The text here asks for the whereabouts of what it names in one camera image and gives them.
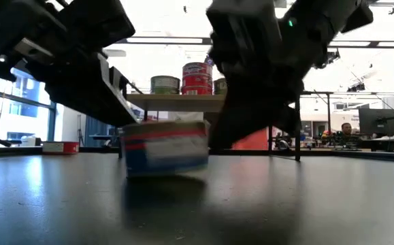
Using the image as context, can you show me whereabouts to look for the blue label seafood can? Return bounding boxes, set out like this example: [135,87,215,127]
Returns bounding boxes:
[120,119,212,178]

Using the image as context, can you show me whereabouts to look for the orange curtain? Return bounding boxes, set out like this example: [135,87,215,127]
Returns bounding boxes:
[232,127,269,150]

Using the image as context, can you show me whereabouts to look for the large window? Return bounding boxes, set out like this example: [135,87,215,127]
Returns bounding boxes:
[0,67,57,142]

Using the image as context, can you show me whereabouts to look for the long ceiling light bar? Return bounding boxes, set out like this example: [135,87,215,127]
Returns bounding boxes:
[125,35,394,48]

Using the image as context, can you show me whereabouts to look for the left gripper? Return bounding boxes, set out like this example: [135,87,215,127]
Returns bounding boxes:
[0,0,139,127]

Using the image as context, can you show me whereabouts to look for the person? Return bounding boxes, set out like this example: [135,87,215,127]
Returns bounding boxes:
[339,122,354,137]

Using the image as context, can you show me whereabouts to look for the blue curtain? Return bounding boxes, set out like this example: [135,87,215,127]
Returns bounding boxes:
[84,115,116,147]

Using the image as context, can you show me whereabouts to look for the wooden shelf black legs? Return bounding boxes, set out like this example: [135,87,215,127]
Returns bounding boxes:
[117,80,302,163]

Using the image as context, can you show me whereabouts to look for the black metal table frame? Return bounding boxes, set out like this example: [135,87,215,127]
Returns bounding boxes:
[0,145,394,163]

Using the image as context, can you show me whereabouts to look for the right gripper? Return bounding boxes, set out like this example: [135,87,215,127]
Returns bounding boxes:
[206,0,306,150]

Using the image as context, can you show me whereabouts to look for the background computer monitor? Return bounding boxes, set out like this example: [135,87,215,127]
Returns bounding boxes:
[358,108,394,137]

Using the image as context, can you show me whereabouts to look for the black track spotlight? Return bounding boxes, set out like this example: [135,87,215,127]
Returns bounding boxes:
[325,47,341,65]
[346,82,367,93]

